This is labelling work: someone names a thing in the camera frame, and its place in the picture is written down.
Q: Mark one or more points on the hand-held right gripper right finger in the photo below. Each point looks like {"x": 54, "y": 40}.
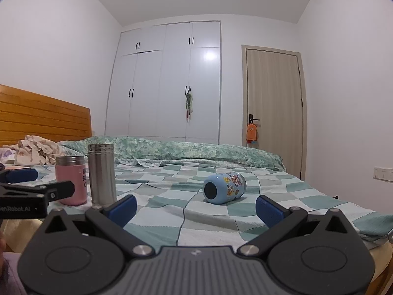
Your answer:
{"x": 269, "y": 211}

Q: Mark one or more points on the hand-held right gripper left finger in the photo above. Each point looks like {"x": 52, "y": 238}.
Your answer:
{"x": 122, "y": 211}

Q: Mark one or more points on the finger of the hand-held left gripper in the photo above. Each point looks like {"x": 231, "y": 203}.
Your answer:
{"x": 20, "y": 175}
{"x": 58, "y": 190}

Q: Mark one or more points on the blue cartoon sticker cup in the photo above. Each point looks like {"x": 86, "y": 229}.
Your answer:
{"x": 225, "y": 188}

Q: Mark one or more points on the pink insulated cup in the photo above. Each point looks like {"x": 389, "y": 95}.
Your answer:
{"x": 71, "y": 179}

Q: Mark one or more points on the stainless steel thermos cup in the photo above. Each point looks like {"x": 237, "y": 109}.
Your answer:
{"x": 102, "y": 175}

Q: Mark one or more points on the purple floral cloth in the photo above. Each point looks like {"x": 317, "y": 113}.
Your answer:
{"x": 7, "y": 154}

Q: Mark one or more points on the beige clothes pile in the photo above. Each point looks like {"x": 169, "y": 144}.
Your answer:
{"x": 36, "y": 150}

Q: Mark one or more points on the wooden headboard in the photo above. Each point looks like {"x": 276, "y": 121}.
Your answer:
{"x": 40, "y": 116}

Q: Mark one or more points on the purple clothing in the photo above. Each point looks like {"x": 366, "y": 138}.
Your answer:
{"x": 9, "y": 272}

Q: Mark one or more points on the checkered bed sheet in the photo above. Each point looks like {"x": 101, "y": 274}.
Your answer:
{"x": 196, "y": 196}

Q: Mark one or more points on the orange hanging pouch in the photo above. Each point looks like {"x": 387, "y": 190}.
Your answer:
{"x": 252, "y": 133}

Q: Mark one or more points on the green floral quilt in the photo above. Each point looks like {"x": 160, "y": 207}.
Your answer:
{"x": 184, "y": 152}

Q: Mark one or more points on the beige door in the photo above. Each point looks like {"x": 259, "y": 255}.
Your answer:
{"x": 273, "y": 98}

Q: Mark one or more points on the white wardrobe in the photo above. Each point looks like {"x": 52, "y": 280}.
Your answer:
{"x": 153, "y": 98}

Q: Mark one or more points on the beige mattress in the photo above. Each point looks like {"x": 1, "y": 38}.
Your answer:
{"x": 380, "y": 261}

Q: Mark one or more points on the green hanging ornament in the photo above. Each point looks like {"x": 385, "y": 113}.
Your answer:
{"x": 189, "y": 104}

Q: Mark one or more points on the white wall socket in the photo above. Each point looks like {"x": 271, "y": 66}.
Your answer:
{"x": 383, "y": 173}

